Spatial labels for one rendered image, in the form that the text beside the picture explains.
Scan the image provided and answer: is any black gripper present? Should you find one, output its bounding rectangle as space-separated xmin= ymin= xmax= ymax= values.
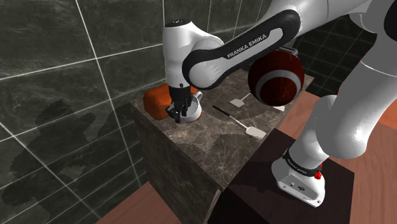
xmin=166 ymin=83 xmax=194 ymax=124

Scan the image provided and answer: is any white mug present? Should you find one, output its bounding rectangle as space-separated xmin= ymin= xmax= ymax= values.
xmin=179 ymin=90 xmax=204 ymax=124

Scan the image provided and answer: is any orange bread loaf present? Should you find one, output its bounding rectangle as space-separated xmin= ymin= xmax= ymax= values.
xmin=143 ymin=83 xmax=199 ymax=121

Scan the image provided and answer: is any small white spatula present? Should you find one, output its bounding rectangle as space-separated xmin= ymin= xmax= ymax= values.
xmin=230 ymin=92 xmax=253 ymax=108

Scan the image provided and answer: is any brown marble cabinet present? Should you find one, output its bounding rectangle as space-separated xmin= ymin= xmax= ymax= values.
xmin=129 ymin=66 xmax=315 ymax=224

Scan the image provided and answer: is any red ball with white stripe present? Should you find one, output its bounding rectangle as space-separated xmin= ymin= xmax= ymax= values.
xmin=247 ymin=50 xmax=305 ymax=107

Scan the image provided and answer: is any dark robot stand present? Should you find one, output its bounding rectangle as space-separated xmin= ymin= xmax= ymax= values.
xmin=207 ymin=128 xmax=355 ymax=224

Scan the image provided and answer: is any black-handled white spatula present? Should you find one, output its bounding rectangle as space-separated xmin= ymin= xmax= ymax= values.
xmin=212 ymin=105 xmax=267 ymax=139

